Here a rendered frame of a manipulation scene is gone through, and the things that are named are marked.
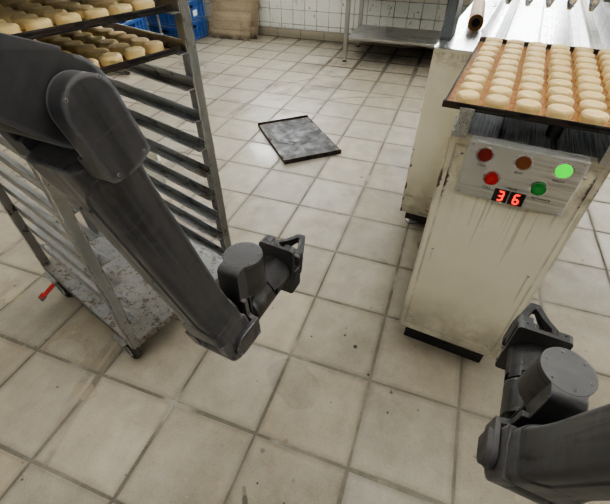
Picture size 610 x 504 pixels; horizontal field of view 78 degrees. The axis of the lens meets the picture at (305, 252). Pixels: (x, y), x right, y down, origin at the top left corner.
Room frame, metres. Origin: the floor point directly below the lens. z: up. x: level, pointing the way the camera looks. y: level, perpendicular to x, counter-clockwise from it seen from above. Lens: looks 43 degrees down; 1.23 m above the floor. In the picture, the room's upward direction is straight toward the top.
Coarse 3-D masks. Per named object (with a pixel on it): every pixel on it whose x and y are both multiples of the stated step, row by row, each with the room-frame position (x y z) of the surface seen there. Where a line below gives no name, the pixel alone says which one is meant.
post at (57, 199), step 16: (48, 192) 0.72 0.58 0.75; (64, 208) 0.73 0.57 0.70; (64, 224) 0.72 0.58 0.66; (80, 240) 0.73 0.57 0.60; (80, 256) 0.73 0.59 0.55; (96, 272) 0.73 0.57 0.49; (112, 288) 0.74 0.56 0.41; (112, 304) 0.72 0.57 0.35; (128, 320) 0.74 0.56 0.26; (128, 336) 0.72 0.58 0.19
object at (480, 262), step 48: (528, 144) 0.78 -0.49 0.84; (576, 144) 0.78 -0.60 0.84; (576, 192) 0.72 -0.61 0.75; (432, 240) 0.84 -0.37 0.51; (480, 240) 0.78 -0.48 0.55; (528, 240) 0.74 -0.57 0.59; (432, 288) 0.82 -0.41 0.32; (480, 288) 0.76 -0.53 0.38; (528, 288) 0.71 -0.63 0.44; (432, 336) 0.82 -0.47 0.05; (480, 336) 0.73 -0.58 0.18
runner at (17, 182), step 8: (0, 168) 1.10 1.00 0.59; (8, 176) 1.01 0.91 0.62; (16, 176) 1.06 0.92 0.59; (16, 184) 0.98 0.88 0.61; (24, 184) 1.01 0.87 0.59; (24, 192) 0.96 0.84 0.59; (32, 192) 0.96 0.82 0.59; (40, 200) 0.88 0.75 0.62; (48, 208) 0.86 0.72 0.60; (56, 216) 0.84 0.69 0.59; (80, 224) 0.81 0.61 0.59; (88, 232) 0.77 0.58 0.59; (88, 240) 0.74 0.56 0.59
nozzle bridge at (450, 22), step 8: (448, 0) 1.65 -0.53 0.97; (456, 0) 1.63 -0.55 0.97; (448, 8) 1.64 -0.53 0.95; (456, 8) 1.63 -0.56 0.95; (448, 16) 1.64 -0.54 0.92; (456, 16) 1.66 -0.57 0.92; (448, 24) 1.64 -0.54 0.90; (456, 24) 1.71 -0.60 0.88; (448, 32) 1.63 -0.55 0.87; (448, 40) 1.63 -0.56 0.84
